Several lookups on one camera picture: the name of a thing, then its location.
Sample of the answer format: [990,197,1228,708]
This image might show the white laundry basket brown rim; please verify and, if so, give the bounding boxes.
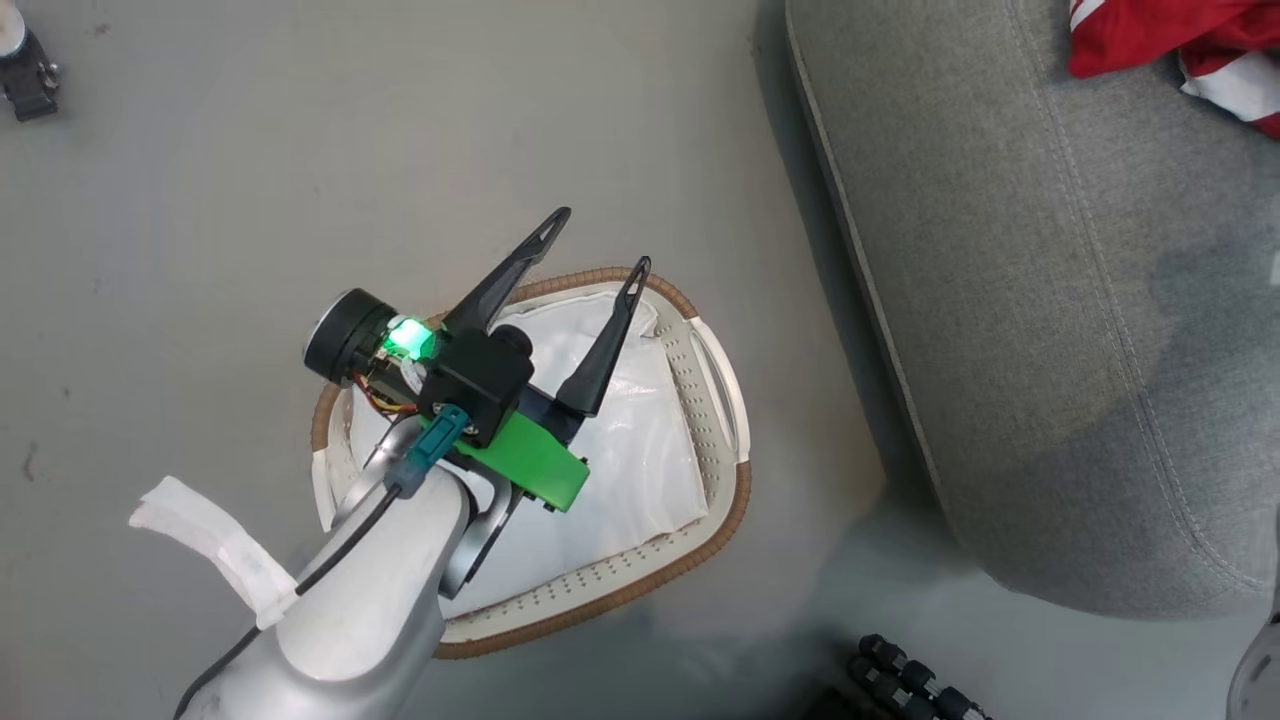
[310,266,753,661]

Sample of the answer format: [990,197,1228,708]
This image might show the white fabric basket liner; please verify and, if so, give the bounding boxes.
[350,290,711,617]

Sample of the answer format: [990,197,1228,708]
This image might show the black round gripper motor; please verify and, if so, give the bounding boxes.
[303,288,403,389]

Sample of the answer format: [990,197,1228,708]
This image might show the red and white garment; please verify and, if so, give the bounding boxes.
[1068,0,1280,141]

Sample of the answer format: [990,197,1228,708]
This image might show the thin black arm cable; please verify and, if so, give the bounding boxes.
[175,484,403,720]

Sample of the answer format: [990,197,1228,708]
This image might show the white tape strip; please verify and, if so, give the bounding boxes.
[128,475,301,631]

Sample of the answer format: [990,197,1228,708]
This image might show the teal cable connector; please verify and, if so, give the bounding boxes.
[385,404,471,501]

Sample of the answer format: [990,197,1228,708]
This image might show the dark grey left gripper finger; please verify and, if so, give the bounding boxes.
[442,206,573,337]
[556,255,653,418]

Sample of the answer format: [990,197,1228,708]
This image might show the grey fabric sofa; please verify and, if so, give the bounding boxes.
[785,0,1280,621]

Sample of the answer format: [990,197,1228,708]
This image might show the bright green left gripper body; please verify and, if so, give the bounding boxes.
[450,385,592,514]

